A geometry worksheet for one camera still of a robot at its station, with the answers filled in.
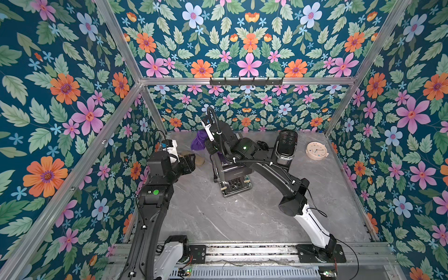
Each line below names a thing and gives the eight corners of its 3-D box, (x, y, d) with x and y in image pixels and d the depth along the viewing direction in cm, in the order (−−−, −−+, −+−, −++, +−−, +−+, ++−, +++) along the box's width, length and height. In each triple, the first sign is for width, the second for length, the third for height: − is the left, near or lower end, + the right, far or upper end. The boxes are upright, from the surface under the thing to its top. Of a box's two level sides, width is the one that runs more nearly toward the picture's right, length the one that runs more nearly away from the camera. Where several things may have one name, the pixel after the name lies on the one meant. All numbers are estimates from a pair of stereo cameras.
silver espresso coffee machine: (226, 202, 90) (223, 176, 70) (218, 187, 95) (213, 160, 75) (249, 189, 95) (252, 162, 74) (240, 176, 100) (241, 147, 80)
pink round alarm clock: (307, 160, 108) (309, 156, 105) (302, 145, 116) (304, 141, 113) (327, 160, 108) (330, 156, 105) (321, 145, 116) (323, 141, 113)
